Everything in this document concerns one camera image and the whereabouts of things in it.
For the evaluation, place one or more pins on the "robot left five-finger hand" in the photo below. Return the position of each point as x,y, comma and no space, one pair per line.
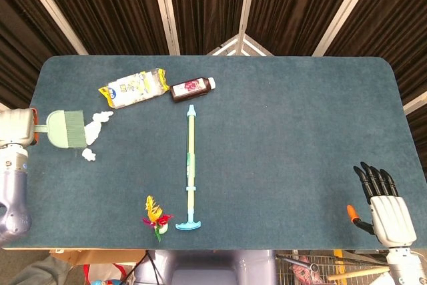
18,128

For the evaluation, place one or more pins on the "robot right five-finger hand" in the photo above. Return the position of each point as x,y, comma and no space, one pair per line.
390,220

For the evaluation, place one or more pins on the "green hand brush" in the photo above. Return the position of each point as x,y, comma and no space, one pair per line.
65,129

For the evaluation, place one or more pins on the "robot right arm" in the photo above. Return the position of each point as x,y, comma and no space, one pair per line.
403,265

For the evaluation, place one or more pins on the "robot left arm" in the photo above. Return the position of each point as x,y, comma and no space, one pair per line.
13,195

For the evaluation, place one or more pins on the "wooden stick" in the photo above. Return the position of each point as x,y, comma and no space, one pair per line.
357,274

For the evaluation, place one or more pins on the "red pink packet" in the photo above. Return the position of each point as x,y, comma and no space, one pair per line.
302,270

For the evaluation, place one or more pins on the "grey metal tube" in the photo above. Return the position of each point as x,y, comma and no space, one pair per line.
297,261

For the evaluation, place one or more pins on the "yellow white snack bag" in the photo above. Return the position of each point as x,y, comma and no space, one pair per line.
133,88

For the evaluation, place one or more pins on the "blue felt table mat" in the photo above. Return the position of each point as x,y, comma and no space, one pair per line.
267,151

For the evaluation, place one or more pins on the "grey trouser leg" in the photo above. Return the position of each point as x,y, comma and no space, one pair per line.
36,271

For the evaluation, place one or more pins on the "brown cardboard box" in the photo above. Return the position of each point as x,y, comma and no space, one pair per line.
96,256

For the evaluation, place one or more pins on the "yellow red pipe-cleaner flower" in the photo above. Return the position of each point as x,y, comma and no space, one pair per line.
155,216

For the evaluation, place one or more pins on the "red white bag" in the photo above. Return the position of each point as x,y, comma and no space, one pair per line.
100,273

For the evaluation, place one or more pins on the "dark brown labelled bottle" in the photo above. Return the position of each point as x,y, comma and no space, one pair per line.
191,88

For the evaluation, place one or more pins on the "lavender robot torso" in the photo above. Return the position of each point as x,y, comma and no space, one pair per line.
207,267

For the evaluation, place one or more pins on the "dark pleated white-framed folding screen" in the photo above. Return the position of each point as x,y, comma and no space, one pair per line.
207,8

